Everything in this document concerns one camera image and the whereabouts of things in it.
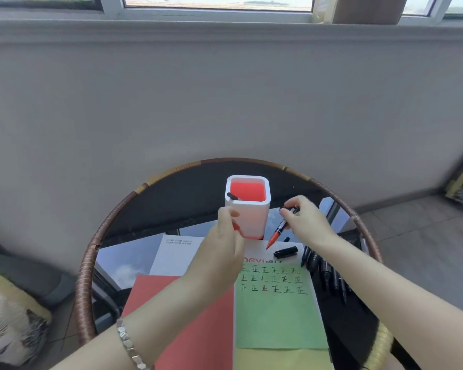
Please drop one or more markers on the red paper sheet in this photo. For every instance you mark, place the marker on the red paper sheet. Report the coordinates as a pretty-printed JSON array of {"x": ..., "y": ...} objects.
[{"x": 200, "y": 335}]

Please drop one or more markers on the white pen holder red inside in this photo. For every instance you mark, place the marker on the white pen holder red inside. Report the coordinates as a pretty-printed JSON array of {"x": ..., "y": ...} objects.
[{"x": 252, "y": 211}]

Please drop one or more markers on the red tip marker pen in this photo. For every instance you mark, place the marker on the red tip marker pen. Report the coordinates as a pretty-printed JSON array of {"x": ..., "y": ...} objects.
[{"x": 278, "y": 231}]

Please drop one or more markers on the yellow paper sheet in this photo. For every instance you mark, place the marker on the yellow paper sheet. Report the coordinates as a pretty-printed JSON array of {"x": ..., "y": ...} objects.
[{"x": 281, "y": 360}]

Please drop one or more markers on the person's left forearm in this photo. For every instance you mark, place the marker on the person's left forearm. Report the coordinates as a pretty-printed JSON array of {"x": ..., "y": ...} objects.
[{"x": 158, "y": 323}]

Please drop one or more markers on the white window frame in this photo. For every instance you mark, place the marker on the white window frame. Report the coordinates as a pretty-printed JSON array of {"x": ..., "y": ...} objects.
[{"x": 112, "y": 7}]

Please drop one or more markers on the person's right thumb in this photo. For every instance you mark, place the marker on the person's right thumb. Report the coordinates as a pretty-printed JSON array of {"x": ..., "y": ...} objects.
[{"x": 288, "y": 219}]

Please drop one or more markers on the dark grey sofa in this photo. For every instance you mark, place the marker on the dark grey sofa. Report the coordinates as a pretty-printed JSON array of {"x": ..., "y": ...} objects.
[{"x": 27, "y": 277}]

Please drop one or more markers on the person's left hand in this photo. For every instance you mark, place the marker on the person's left hand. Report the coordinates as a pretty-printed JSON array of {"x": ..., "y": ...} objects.
[{"x": 216, "y": 258}]

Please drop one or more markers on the person's left thumb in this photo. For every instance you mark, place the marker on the person's left thumb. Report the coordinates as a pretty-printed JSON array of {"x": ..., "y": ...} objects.
[{"x": 236, "y": 227}]

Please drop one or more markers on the black marker cap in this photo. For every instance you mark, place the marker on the black marker cap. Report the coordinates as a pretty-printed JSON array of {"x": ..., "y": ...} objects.
[{"x": 285, "y": 251}]

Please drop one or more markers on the person's right hand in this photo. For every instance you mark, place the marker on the person's right hand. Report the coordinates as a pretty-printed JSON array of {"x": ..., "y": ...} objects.
[{"x": 309, "y": 223}]

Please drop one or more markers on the round rattan rim glass table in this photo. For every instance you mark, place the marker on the round rattan rim glass table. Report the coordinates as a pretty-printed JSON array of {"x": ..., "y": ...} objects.
[{"x": 85, "y": 273}]

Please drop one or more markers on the person's right forearm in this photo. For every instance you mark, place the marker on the person's right forearm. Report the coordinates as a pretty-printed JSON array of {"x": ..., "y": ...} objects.
[{"x": 401, "y": 304}]

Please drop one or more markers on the patterned yellow edged cushion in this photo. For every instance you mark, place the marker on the patterned yellow edged cushion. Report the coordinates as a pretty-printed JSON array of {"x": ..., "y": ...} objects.
[{"x": 11, "y": 323}]

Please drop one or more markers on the green paper sheet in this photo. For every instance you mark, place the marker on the green paper sheet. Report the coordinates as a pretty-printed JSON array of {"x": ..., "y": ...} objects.
[{"x": 277, "y": 315}]

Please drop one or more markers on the row of black markers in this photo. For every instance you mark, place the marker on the row of black markers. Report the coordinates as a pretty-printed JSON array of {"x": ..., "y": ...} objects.
[{"x": 326, "y": 271}]

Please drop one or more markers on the black marker pen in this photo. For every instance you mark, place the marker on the black marker pen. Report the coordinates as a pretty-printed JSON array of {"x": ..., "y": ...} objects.
[{"x": 232, "y": 196}]

